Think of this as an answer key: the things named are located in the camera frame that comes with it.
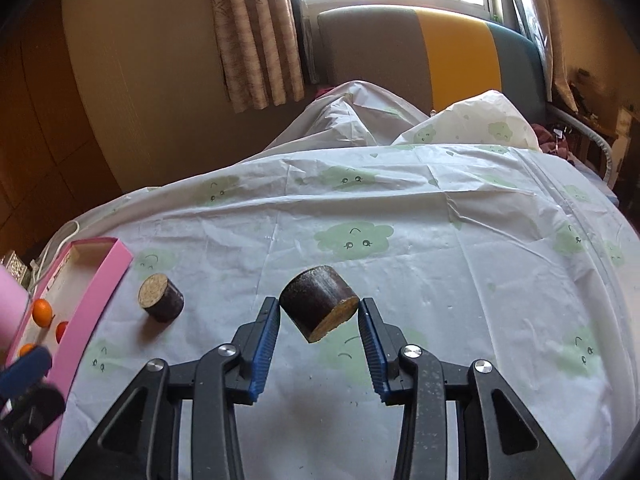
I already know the red cherry tomato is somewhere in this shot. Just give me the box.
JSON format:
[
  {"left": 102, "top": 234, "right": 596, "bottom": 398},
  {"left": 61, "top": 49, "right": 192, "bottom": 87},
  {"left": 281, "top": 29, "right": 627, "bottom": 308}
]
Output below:
[{"left": 55, "top": 321, "right": 68, "bottom": 344}]

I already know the orange tangerine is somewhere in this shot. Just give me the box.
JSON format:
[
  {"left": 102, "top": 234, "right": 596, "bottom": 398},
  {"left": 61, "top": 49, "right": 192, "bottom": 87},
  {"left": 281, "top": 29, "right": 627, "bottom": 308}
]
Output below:
[
  {"left": 32, "top": 298, "right": 54, "bottom": 328},
  {"left": 18, "top": 344, "right": 36, "bottom": 358}
]

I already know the dark cylinder piece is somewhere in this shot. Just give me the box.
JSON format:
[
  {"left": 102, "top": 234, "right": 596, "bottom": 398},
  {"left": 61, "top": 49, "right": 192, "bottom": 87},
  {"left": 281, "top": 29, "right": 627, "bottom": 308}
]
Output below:
[
  {"left": 279, "top": 266, "right": 360, "bottom": 344},
  {"left": 138, "top": 273, "right": 184, "bottom": 323}
]

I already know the pink electric kettle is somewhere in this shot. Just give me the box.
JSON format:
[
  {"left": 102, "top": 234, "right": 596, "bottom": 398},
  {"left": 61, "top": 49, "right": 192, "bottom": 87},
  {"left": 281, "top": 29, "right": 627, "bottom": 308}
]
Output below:
[{"left": 0, "top": 266, "right": 28, "bottom": 361}]

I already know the pink shallow box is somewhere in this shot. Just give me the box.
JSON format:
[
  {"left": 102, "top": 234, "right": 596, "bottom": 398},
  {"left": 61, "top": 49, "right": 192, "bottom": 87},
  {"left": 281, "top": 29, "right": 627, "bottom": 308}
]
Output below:
[{"left": 4, "top": 236, "right": 135, "bottom": 476}]

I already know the silver ornate tissue box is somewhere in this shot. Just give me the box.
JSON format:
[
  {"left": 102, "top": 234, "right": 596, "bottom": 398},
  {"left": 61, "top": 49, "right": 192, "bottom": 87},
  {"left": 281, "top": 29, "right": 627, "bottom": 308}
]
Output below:
[{"left": 1, "top": 250, "right": 32, "bottom": 288}]

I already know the white cloud-print tablecloth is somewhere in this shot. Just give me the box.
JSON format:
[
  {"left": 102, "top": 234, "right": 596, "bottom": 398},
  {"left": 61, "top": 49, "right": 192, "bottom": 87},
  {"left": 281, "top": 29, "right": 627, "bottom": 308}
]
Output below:
[{"left": 54, "top": 82, "right": 639, "bottom": 479}]

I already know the cluttered side cabinet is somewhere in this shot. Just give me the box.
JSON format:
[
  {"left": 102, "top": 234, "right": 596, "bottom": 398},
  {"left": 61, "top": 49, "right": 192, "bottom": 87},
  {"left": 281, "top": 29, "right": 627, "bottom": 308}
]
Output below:
[{"left": 559, "top": 68, "right": 639, "bottom": 202}]

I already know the grey yellow teal sofa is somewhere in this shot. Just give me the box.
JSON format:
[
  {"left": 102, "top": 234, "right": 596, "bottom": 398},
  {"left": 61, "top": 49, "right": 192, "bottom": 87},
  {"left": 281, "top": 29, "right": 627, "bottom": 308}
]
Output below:
[{"left": 318, "top": 6, "right": 547, "bottom": 124}]

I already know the left beige curtain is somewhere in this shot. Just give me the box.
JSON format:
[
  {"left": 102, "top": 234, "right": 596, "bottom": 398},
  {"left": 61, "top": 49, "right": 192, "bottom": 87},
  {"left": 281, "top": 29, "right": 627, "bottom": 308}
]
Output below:
[{"left": 210, "top": 0, "right": 305, "bottom": 113}]

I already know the beige curtain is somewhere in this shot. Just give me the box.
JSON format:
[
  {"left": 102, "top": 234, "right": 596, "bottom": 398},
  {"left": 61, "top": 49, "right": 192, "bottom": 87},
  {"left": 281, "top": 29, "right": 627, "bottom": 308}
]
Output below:
[
  {"left": 512, "top": 0, "right": 578, "bottom": 113},
  {"left": 210, "top": 0, "right": 305, "bottom": 113}
]

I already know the right beige curtain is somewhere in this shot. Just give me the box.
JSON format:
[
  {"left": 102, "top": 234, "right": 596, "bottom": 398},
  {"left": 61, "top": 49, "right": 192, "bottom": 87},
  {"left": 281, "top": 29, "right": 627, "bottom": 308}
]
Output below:
[{"left": 512, "top": 0, "right": 578, "bottom": 113}]

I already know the white power cable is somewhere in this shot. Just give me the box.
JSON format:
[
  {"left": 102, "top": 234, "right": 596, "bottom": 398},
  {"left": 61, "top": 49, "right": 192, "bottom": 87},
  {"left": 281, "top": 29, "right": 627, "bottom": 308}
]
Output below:
[{"left": 30, "top": 219, "right": 83, "bottom": 281}]

